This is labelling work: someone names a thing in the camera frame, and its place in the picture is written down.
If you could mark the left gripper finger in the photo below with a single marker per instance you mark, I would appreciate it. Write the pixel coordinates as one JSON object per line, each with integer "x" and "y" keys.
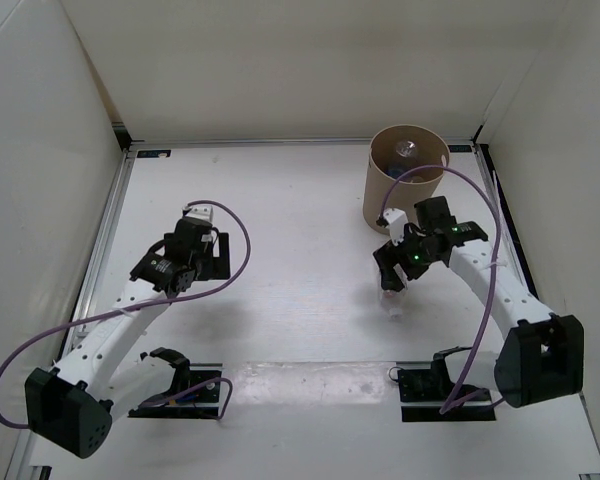
{"x": 181, "y": 282}
{"x": 215, "y": 258}

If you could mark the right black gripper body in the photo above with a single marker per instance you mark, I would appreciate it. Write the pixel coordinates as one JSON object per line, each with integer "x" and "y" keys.
{"x": 414, "y": 248}

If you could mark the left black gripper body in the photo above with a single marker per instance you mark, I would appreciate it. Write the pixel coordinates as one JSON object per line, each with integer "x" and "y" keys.
{"x": 198, "y": 260}

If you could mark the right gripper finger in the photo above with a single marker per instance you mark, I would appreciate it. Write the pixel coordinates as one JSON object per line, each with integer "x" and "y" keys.
{"x": 414, "y": 271}
{"x": 386, "y": 261}

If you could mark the clear bottle white orange label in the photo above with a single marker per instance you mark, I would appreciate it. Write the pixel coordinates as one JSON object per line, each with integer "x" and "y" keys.
{"x": 393, "y": 302}

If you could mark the blue label Pocari Sweat bottle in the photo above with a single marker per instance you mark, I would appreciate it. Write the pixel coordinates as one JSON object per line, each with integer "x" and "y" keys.
{"x": 402, "y": 170}

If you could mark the clear plastic bottle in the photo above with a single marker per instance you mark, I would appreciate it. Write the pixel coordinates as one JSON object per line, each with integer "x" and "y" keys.
{"x": 406, "y": 149}

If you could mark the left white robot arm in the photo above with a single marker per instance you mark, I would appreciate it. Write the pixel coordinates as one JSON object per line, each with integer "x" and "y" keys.
{"x": 75, "y": 403}

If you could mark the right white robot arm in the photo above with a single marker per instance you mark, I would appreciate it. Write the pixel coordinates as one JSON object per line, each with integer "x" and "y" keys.
{"x": 542, "y": 357}

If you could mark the brown cardboard bin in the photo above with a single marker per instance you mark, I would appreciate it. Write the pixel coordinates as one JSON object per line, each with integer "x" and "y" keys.
{"x": 433, "y": 153}

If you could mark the white front board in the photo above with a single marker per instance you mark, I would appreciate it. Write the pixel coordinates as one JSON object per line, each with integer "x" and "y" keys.
{"x": 336, "y": 421}

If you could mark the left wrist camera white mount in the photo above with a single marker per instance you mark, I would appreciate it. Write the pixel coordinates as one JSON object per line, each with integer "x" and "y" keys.
{"x": 199, "y": 212}

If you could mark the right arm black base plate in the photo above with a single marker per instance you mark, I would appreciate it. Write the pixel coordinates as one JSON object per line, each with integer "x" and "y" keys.
{"x": 422, "y": 394}

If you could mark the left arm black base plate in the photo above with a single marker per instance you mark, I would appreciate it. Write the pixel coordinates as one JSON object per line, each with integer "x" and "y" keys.
{"x": 203, "y": 404}

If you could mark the aluminium table frame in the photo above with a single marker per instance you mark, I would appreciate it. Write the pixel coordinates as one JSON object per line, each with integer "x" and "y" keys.
{"x": 309, "y": 293}

